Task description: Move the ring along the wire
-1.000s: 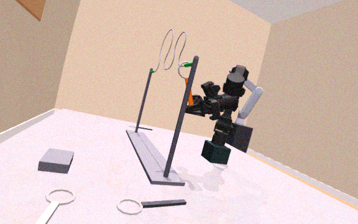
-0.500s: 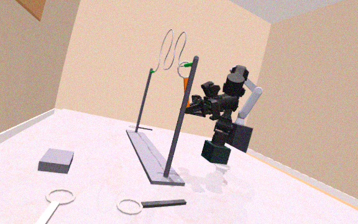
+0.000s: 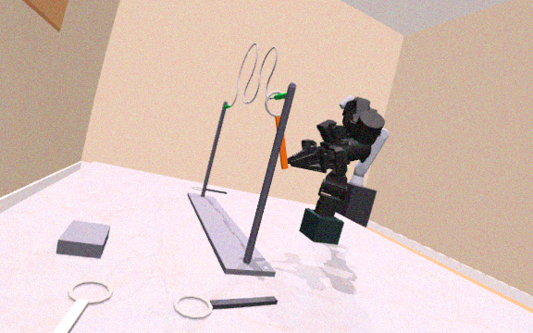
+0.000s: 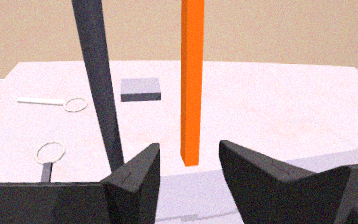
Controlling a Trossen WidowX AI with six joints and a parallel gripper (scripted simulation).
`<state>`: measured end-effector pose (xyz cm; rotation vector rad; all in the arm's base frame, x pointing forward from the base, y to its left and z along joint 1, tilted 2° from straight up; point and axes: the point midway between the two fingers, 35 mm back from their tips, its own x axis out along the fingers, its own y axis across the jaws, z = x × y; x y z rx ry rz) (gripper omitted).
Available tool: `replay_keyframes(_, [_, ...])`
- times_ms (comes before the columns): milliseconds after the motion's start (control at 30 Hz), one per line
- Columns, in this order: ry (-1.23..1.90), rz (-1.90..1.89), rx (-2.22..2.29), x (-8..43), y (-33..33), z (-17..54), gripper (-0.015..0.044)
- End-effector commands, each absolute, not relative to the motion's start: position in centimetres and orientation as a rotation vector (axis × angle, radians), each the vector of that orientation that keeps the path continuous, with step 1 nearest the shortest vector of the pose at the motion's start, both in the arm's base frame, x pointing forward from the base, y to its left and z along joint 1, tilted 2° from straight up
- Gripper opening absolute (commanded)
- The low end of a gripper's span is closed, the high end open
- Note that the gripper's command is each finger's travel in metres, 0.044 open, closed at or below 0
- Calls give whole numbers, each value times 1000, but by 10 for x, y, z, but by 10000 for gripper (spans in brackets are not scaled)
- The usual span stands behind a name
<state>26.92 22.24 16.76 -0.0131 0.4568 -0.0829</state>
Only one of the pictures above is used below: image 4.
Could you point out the orange handle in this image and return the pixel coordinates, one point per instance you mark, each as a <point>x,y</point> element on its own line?
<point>192,40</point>

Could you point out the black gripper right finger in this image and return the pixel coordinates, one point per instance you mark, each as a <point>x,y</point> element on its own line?
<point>270,191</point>

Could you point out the white ring with grey handle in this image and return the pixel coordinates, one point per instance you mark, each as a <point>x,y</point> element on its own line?
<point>48,165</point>

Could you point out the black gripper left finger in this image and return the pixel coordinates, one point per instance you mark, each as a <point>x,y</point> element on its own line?
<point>127,196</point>

